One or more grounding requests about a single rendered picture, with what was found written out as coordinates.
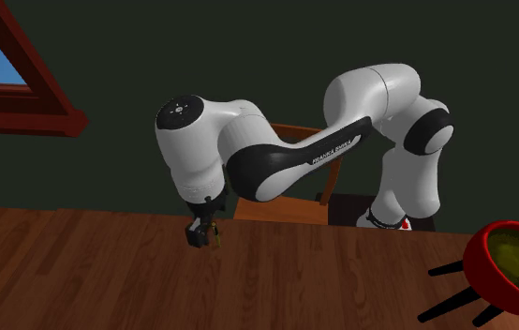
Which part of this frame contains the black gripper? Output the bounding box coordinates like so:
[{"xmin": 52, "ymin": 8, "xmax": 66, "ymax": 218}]
[{"xmin": 185, "ymin": 184, "xmax": 230, "ymax": 249}]

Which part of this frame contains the red bowl with black legs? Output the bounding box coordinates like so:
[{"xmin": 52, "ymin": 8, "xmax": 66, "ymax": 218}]
[{"xmin": 416, "ymin": 219, "xmax": 519, "ymax": 328}]

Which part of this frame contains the brown wooden chair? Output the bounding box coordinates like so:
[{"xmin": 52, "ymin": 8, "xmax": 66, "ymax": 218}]
[{"xmin": 232, "ymin": 122, "xmax": 344, "ymax": 227}]

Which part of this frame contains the dark robot stand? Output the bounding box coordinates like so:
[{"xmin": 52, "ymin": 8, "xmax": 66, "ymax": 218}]
[{"xmin": 315, "ymin": 192, "xmax": 437, "ymax": 233}]

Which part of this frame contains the red framed window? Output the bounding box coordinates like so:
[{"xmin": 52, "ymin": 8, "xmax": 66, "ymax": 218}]
[{"xmin": 0, "ymin": 0, "xmax": 90, "ymax": 139}]

